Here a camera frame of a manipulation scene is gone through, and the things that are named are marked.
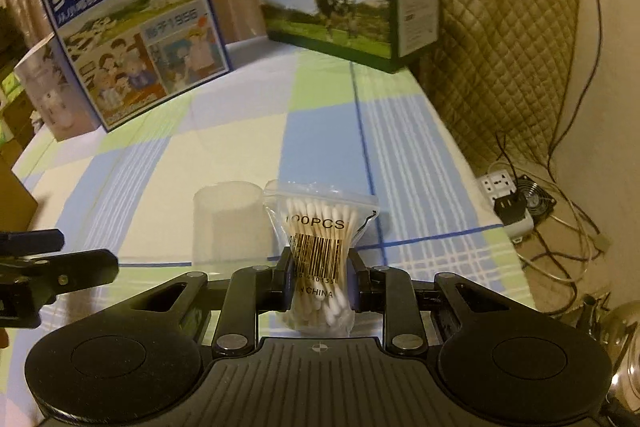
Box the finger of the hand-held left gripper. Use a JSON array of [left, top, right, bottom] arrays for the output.
[[0, 229, 66, 255], [0, 249, 120, 296]]

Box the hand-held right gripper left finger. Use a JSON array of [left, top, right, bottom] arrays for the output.
[[119, 247, 296, 358]]

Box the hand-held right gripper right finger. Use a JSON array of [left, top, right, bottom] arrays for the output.
[[346, 252, 501, 356]]

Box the cotton swab bag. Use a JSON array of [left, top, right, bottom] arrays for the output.
[[262, 179, 381, 338]]

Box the brown cardboard box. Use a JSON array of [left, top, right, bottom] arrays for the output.
[[0, 152, 40, 233]]

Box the translucent plastic cup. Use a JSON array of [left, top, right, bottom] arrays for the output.
[[192, 182, 276, 265]]

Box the white humidifier box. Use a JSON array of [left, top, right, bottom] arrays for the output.
[[14, 32, 103, 142]]

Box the checked tablecloth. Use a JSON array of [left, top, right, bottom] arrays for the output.
[[10, 39, 536, 408]]

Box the green white box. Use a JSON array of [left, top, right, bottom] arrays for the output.
[[0, 72, 41, 152]]

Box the white power strip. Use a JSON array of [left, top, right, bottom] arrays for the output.
[[472, 172, 536, 238]]

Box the black power adapter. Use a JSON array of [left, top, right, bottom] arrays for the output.
[[492, 194, 527, 224]]

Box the small black fan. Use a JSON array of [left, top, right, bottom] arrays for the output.
[[515, 174, 557, 215]]

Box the blue cartoon milk carton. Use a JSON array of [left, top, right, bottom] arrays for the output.
[[35, 0, 233, 131]]

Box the beige quilted chair cover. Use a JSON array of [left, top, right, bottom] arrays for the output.
[[415, 0, 581, 188]]

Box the metal kettle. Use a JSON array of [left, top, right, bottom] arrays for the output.
[[560, 292, 640, 413]]

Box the coiled grey cable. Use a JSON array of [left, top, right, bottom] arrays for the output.
[[520, 202, 613, 283]]

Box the black power cable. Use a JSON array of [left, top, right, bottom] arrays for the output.
[[547, 0, 632, 188]]

